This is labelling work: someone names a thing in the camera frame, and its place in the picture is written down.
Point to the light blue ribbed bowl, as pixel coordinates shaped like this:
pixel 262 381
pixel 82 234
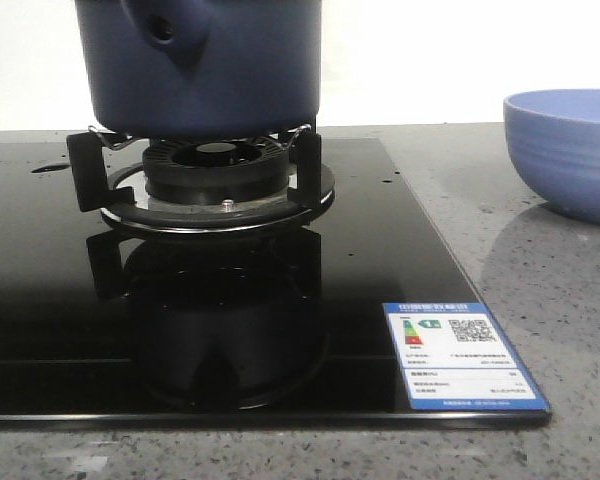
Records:
pixel 553 140

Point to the black metal pot support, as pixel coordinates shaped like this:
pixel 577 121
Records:
pixel 122 199

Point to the dark blue cooking pot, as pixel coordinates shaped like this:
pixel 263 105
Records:
pixel 202 69

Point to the black round gas burner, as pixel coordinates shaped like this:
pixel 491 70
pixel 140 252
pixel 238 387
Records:
pixel 209 173

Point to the black glass gas stove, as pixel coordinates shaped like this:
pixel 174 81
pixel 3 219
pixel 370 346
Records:
pixel 99 328

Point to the blue white energy label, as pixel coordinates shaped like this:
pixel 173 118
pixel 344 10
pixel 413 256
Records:
pixel 454 356

